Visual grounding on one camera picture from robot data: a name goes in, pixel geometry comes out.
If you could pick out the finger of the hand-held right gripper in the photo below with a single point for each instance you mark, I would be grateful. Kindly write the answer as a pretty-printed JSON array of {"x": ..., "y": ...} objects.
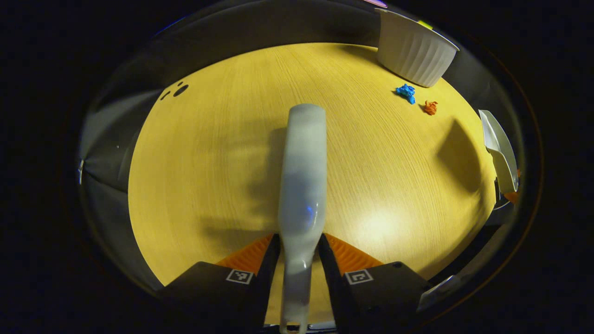
[{"x": 512, "y": 198}]

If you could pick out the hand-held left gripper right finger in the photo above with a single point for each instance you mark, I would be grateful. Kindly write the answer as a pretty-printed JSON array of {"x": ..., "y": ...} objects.
[{"x": 332, "y": 278}]

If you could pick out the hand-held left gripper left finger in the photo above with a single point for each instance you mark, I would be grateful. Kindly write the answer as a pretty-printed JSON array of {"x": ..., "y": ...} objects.
[{"x": 267, "y": 278}]

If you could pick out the white plastic dustpan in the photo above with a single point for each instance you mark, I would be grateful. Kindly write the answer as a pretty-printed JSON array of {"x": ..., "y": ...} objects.
[{"x": 501, "y": 148}]

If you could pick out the small white broom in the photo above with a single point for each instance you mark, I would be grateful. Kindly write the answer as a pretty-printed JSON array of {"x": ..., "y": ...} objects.
[{"x": 304, "y": 185}]

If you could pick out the orange paper scrap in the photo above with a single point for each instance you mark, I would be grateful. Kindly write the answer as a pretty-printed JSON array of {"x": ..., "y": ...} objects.
[{"x": 430, "y": 107}]

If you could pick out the blue paper scrap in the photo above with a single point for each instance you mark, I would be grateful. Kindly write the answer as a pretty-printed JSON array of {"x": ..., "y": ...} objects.
[{"x": 407, "y": 92}]

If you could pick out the white ribbed garbage bin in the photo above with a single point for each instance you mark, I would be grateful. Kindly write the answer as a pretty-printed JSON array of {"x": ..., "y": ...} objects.
[{"x": 413, "y": 51}]

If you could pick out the wooden desktop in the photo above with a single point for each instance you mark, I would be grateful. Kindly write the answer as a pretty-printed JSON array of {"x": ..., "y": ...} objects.
[{"x": 209, "y": 162}]

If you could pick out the small white cloth clip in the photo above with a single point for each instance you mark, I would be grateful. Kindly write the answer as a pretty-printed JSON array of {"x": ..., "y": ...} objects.
[{"x": 80, "y": 171}]

